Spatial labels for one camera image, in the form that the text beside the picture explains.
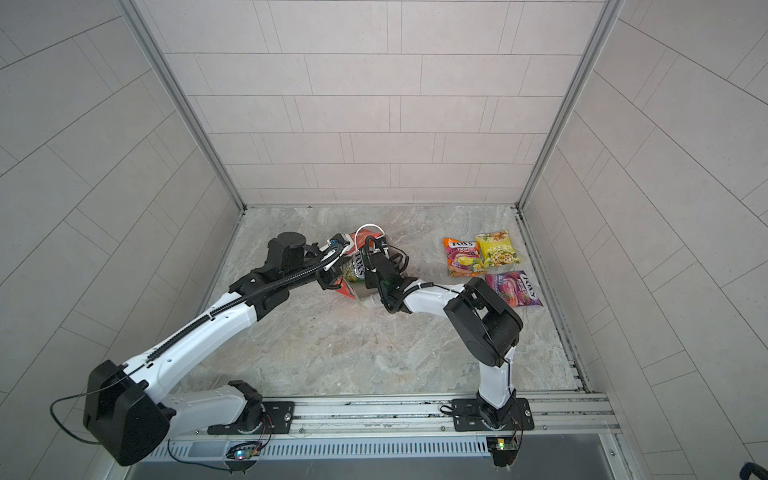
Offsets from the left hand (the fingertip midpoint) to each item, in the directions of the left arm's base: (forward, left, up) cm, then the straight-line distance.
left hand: (355, 252), depth 75 cm
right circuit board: (-39, -36, -22) cm, 57 cm away
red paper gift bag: (0, -2, +7) cm, 7 cm away
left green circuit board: (-40, +22, -18) cm, 49 cm away
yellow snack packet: (+15, -44, -19) cm, 50 cm away
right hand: (+7, -3, -17) cm, 19 cm away
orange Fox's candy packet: (+12, -33, -21) cm, 41 cm away
